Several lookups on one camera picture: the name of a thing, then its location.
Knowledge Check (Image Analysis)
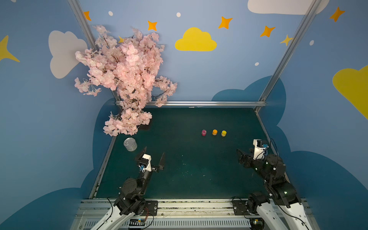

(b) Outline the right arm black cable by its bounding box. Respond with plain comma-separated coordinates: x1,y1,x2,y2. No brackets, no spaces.
258,137,311,230

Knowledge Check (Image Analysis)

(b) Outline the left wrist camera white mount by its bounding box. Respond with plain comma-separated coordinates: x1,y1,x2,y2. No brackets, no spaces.
138,153,152,173

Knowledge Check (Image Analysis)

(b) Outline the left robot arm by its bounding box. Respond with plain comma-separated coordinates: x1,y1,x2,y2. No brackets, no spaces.
92,148,165,230

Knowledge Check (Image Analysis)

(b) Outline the left electronics board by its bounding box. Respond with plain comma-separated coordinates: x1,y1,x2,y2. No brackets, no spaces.
127,219,150,230

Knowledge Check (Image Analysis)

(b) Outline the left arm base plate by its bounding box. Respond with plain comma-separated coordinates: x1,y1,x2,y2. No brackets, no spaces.
140,200,159,216

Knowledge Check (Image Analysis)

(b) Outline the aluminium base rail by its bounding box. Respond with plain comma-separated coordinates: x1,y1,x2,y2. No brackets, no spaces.
71,198,319,230

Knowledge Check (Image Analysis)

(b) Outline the pink cherry blossom tree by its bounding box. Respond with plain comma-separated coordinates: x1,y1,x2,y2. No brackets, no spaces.
74,25,177,137

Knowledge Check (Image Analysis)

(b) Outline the left aluminium frame post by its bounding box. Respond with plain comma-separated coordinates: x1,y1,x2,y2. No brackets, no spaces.
67,0,121,101

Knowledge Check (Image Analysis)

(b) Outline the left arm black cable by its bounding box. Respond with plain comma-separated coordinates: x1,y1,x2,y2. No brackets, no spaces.
94,178,130,230

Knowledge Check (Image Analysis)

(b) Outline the electronics board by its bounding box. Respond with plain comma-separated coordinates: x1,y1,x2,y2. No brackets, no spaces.
249,218,265,230
127,219,150,230

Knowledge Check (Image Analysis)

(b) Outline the right aluminium frame post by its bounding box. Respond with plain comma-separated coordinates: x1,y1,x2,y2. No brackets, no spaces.
255,0,322,114

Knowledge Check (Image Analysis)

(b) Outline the silver metal can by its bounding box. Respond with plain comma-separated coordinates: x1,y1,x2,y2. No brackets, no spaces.
123,138,138,152

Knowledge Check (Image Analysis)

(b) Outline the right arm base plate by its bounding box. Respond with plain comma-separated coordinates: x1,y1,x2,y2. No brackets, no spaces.
231,198,257,216

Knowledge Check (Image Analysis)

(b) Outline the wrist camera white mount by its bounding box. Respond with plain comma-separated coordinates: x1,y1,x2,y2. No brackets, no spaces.
253,139,269,160
138,153,152,173

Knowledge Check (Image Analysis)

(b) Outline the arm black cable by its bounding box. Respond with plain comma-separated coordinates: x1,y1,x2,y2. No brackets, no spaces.
258,137,311,230
94,178,130,230

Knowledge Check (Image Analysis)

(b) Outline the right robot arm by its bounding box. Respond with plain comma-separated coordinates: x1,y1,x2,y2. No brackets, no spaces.
236,149,313,230

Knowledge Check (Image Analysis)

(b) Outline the horizontal aluminium frame bar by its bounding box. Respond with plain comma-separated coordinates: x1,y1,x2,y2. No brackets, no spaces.
162,101,266,108

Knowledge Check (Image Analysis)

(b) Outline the aluminium frame post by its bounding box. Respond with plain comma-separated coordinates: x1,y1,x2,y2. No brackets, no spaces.
255,0,322,114
67,0,121,101

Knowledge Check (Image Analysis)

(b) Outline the right electronics board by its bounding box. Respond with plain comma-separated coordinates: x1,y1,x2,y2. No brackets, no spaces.
249,218,265,230

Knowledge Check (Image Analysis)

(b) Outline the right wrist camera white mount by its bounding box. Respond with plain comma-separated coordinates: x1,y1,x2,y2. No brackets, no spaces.
253,139,269,160

